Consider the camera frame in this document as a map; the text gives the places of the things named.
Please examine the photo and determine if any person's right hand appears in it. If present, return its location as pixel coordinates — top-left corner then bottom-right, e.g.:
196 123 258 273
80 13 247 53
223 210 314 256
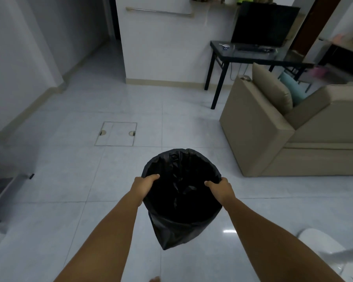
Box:
204 177 236 206

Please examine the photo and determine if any person's left hand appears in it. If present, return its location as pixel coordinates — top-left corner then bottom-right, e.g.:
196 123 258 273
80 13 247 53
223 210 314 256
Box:
131 174 160 207

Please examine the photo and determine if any black trash bag bin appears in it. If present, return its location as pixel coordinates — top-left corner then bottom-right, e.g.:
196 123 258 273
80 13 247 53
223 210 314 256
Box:
142 148 223 250

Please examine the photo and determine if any person's left forearm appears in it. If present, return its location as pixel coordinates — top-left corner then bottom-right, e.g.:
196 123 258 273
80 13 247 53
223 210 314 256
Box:
54 185 143 282

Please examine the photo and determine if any person's right forearm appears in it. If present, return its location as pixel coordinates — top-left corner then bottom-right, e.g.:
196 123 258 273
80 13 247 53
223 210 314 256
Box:
222 195 346 282

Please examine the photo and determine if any floor access hatch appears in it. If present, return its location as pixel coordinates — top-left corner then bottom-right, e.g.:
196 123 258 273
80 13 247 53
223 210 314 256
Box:
94 122 137 146

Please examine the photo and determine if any beige sofa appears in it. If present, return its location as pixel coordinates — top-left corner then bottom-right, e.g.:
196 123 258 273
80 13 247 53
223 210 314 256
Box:
219 62 353 177

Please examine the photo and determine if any beige cushion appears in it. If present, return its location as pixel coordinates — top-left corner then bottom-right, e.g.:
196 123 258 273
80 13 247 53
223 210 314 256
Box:
252 63 293 115

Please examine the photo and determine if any white fan base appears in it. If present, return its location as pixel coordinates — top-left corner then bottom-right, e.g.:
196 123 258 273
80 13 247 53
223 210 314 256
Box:
297 228 353 282

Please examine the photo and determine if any light blue cushion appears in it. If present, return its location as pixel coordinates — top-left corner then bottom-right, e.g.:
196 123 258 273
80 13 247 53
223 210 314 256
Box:
279 71 308 107

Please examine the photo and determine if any black table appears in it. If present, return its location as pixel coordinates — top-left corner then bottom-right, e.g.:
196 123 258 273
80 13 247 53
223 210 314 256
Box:
204 40 315 110

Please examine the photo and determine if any grey cabinet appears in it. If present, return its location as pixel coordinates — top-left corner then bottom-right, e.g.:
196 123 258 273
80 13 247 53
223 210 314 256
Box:
0 135 36 234

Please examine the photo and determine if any pink plastic item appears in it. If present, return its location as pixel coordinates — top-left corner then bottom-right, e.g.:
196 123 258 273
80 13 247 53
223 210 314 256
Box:
310 66 331 81

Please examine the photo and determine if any black flat television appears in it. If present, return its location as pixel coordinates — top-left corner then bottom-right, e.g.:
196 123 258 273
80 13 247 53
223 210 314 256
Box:
231 1 301 53

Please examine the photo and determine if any dark desk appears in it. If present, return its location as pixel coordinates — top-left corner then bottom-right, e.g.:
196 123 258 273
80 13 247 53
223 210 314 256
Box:
321 38 353 82

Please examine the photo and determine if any brown door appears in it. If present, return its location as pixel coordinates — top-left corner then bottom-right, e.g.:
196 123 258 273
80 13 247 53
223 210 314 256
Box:
293 0 343 56

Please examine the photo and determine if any black cable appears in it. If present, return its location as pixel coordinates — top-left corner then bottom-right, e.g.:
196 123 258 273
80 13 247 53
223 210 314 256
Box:
230 62 245 81

